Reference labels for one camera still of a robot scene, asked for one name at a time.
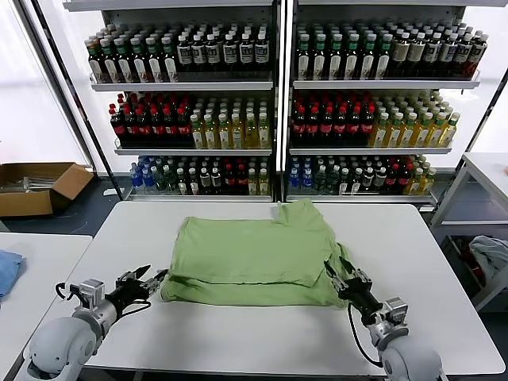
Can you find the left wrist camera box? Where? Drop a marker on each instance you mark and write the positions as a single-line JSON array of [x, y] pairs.
[[89, 291]]

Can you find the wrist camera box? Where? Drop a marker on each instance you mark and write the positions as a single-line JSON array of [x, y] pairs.
[[89, 291], [397, 311]]

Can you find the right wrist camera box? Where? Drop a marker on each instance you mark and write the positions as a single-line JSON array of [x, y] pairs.
[[397, 311]]

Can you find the small yellow drink bottle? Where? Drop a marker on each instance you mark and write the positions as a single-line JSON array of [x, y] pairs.
[[264, 184], [415, 183], [252, 184], [428, 183]]

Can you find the red item in crate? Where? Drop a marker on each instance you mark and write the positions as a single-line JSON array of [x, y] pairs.
[[476, 272]]

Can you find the dark bottle beige label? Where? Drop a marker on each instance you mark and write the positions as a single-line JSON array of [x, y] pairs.
[[401, 53], [416, 53]]

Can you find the green polo shirt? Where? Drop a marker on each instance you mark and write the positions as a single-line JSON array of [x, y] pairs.
[[246, 254]]

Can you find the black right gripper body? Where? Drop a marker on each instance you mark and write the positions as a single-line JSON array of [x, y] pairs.
[[361, 297]]

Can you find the white metal shelf rack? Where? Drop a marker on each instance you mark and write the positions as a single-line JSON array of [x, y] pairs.
[[178, 86], [377, 84]]

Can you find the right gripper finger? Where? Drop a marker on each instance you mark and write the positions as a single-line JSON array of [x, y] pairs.
[[359, 275], [337, 283]]

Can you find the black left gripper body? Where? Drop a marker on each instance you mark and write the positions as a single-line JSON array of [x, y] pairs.
[[129, 291]]

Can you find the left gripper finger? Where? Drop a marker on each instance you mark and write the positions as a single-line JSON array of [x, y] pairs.
[[133, 276], [152, 285]]

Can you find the black storage crate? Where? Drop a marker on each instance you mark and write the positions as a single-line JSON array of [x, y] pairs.
[[456, 254]]

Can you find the white metal frame table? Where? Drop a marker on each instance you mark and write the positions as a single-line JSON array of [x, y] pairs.
[[488, 166]]

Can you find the small cola bottle red cap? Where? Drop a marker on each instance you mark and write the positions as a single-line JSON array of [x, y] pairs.
[[393, 178], [229, 180], [241, 180], [405, 178]]

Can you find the grey crumpled cloth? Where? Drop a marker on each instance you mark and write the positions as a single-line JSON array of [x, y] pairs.
[[490, 254]]

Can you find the dark bottle green cap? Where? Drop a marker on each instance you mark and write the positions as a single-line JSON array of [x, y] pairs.
[[125, 65], [96, 63], [319, 59], [170, 65], [110, 65], [335, 59], [367, 59], [351, 59], [140, 65], [303, 59], [382, 59], [155, 65]]

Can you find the small blue drink bottle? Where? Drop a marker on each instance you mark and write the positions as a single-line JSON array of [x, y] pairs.
[[137, 178], [295, 179], [148, 179], [306, 179]]

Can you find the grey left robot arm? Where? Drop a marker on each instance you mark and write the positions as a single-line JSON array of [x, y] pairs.
[[63, 341]]

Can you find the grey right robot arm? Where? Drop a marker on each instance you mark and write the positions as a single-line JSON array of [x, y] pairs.
[[412, 361]]

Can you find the white paper scrap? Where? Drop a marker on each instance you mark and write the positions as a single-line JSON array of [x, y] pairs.
[[110, 192]]

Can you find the small dark bottle white cap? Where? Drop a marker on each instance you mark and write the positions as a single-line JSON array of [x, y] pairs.
[[193, 183], [205, 180], [356, 183], [344, 183], [380, 180], [368, 180], [216, 180], [182, 183]]

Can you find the black window frame bar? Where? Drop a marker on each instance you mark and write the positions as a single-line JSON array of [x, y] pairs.
[[75, 99], [473, 139]]

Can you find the dark bottle grey label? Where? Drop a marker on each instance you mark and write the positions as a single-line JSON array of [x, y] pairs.
[[461, 55], [261, 53], [476, 55], [447, 53], [184, 53], [246, 53], [213, 53], [432, 53], [198, 53], [230, 53]]

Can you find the small green tinted bottle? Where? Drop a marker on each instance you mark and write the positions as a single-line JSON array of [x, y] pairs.
[[332, 182], [320, 182], [170, 182], [159, 180]]

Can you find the clear wrapped metal parts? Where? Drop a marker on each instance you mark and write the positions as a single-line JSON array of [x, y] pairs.
[[37, 184]]

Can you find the brown cardboard box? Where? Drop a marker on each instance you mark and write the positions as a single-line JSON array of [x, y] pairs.
[[24, 204]]

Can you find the blue folded cloth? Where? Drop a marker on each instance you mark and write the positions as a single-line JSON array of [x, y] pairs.
[[10, 274]]

